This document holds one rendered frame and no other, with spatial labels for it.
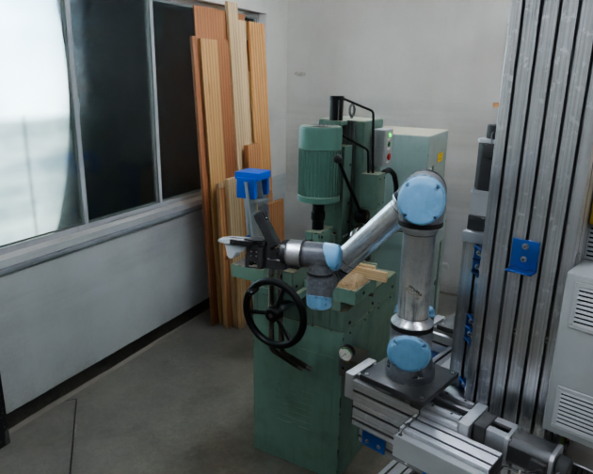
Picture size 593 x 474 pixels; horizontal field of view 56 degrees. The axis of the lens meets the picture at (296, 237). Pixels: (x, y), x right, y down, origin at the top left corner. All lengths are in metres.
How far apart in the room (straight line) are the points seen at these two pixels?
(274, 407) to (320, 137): 1.22
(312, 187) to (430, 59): 2.42
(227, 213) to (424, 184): 2.42
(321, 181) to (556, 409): 1.16
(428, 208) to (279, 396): 1.41
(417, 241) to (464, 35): 3.11
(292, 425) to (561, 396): 1.29
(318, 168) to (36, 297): 1.58
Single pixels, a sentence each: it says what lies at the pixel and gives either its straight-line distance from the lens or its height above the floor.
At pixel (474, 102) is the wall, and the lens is 4.41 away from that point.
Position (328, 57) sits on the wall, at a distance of 4.74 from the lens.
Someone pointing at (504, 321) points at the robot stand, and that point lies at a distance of 1.74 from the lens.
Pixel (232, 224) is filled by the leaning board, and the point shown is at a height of 0.74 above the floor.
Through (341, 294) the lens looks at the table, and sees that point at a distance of 2.20.
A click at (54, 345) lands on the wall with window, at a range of 3.19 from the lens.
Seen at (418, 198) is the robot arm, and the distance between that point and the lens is 1.40.
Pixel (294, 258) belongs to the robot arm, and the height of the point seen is 1.21.
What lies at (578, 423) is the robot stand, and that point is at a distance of 1.73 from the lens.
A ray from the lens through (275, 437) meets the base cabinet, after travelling 2.71.
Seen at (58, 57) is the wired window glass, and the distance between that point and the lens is 3.11.
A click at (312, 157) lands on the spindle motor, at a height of 1.39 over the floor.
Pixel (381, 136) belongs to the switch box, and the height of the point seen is 1.45.
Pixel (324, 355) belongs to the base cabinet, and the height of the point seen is 0.59.
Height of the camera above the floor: 1.70
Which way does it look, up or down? 16 degrees down
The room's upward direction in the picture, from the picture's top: 1 degrees clockwise
